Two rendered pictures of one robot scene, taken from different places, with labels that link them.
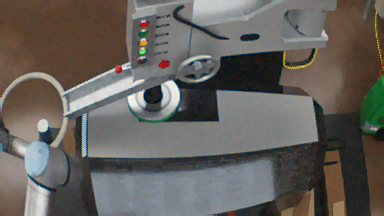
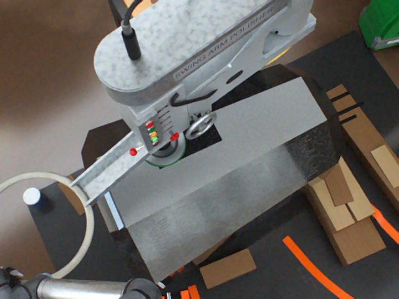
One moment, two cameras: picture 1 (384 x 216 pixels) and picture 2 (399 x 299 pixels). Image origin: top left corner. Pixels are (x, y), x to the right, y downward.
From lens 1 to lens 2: 0.63 m
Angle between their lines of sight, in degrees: 16
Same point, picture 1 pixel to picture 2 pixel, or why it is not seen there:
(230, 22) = (216, 78)
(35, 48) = not seen: outside the picture
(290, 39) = (272, 51)
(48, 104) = (24, 164)
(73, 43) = (17, 83)
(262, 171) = (278, 167)
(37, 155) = not seen: outside the picture
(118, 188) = (164, 238)
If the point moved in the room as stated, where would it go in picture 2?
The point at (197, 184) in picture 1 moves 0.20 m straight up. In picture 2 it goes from (228, 199) to (229, 189)
